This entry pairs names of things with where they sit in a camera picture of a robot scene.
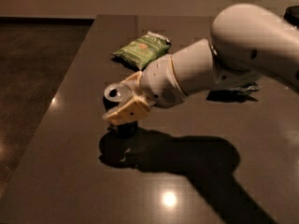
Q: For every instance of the blue Pepsi soda can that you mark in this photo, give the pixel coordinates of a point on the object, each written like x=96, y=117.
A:
x=115, y=97

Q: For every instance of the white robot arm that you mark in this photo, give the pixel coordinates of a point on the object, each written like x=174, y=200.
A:
x=246, y=42

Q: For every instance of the green chip bag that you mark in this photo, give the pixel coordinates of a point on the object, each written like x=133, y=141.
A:
x=143, y=50

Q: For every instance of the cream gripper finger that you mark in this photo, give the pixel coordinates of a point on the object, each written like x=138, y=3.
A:
x=129, y=110
x=133, y=82

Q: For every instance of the white rounded gripper body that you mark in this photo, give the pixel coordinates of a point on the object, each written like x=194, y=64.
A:
x=159, y=79

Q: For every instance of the blue chip bag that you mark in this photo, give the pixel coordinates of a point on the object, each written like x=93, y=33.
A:
x=247, y=88

